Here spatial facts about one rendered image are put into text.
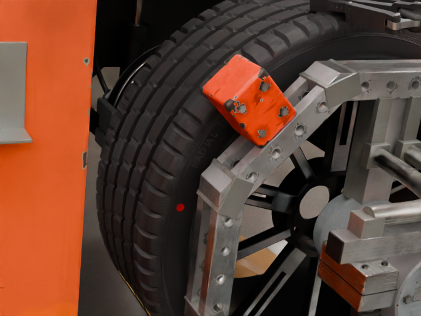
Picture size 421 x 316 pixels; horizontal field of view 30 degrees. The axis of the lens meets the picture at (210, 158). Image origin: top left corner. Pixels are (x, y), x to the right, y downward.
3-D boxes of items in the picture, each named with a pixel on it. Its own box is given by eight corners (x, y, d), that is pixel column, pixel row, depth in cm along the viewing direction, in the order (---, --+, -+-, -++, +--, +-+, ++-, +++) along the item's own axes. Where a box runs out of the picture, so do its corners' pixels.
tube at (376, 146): (378, 165, 114) (392, 95, 110) (473, 224, 98) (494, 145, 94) (274, 174, 106) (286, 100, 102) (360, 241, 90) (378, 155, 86)
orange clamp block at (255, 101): (270, 96, 109) (236, 51, 104) (301, 114, 103) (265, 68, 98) (235, 131, 109) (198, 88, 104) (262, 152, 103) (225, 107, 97)
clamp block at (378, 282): (348, 269, 100) (355, 232, 98) (393, 308, 92) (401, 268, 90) (314, 275, 97) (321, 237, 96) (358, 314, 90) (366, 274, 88)
